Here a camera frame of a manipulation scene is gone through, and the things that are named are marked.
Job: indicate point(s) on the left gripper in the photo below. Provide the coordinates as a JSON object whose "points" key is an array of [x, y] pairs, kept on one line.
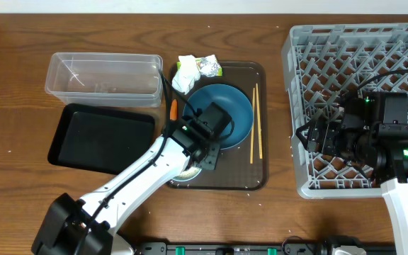
{"points": [[212, 161]]}

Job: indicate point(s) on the dark brown serving tray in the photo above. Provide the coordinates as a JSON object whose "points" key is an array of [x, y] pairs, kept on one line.
{"points": [[233, 170]]}

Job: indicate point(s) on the crumpled white napkin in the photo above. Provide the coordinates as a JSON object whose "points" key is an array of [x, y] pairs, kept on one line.
{"points": [[187, 74]]}

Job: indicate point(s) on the orange carrot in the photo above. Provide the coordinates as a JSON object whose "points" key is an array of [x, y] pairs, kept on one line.
{"points": [[173, 115]]}

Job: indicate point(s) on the grey dishwasher rack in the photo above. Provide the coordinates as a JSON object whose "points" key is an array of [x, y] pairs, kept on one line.
{"points": [[321, 62]]}

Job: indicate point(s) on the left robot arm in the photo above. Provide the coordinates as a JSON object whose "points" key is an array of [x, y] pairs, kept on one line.
{"points": [[90, 224]]}

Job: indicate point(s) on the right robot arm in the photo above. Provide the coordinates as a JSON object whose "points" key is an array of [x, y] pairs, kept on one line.
{"points": [[372, 132]]}

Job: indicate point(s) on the wooden chopstick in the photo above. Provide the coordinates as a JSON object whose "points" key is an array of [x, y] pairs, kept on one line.
{"points": [[258, 115], [253, 103]]}

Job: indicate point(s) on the black plastic tray bin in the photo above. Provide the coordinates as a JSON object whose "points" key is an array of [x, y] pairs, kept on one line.
{"points": [[99, 139]]}

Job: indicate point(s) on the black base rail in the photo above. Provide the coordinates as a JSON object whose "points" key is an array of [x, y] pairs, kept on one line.
{"points": [[293, 245]]}

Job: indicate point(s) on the dark blue plate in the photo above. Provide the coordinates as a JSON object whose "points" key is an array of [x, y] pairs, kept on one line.
{"points": [[225, 109]]}

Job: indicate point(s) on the light blue rice bowl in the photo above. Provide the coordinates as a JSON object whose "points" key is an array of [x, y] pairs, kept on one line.
{"points": [[187, 174]]}

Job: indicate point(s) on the clear plastic bin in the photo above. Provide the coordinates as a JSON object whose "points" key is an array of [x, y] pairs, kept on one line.
{"points": [[105, 79]]}

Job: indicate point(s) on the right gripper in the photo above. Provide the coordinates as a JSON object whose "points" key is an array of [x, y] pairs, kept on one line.
{"points": [[326, 144]]}

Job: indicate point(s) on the foil snack wrapper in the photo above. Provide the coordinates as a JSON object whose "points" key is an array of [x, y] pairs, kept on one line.
{"points": [[209, 66]]}

